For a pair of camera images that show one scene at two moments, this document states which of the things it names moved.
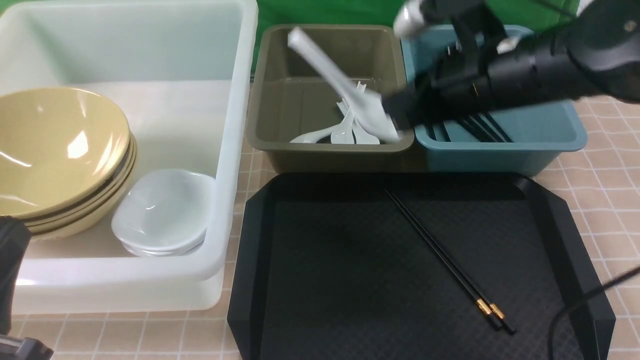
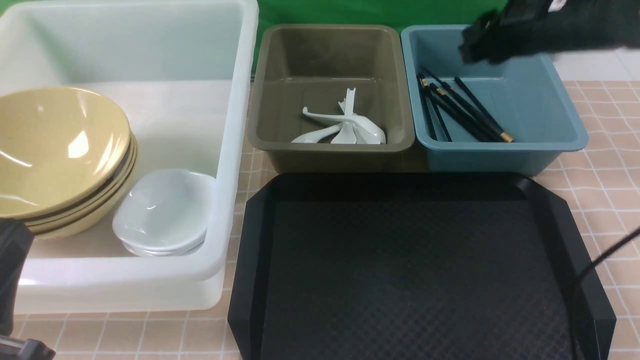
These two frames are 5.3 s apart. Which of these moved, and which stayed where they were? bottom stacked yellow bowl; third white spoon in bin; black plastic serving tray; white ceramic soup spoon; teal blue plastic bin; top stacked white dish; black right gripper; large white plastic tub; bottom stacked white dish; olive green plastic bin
Moved: black right gripper; white ceramic soup spoon
Stayed: teal blue plastic bin; third white spoon in bin; top stacked white dish; large white plastic tub; black plastic serving tray; bottom stacked yellow bowl; olive green plastic bin; bottom stacked white dish
